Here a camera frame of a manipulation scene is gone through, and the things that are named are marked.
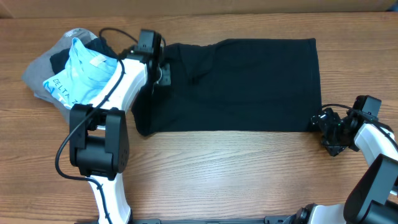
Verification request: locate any black t-shirt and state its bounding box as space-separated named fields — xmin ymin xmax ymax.
xmin=132 ymin=39 xmax=322 ymax=136

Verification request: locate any black garment in pile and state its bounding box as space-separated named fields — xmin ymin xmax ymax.
xmin=50 ymin=38 xmax=117 ymax=74

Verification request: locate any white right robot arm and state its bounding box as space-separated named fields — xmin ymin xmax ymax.
xmin=285 ymin=104 xmax=397 ymax=223

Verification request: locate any light blue printed t-shirt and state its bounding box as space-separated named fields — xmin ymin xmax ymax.
xmin=43 ymin=37 xmax=118 ymax=110

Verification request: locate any grey folded garment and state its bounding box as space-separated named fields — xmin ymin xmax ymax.
xmin=22 ymin=28 xmax=97 ymax=123

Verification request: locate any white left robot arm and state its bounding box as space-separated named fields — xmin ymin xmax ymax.
xmin=67 ymin=44 xmax=170 ymax=223

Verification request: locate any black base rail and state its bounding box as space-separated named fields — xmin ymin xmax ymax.
xmin=74 ymin=215 xmax=299 ymax=224

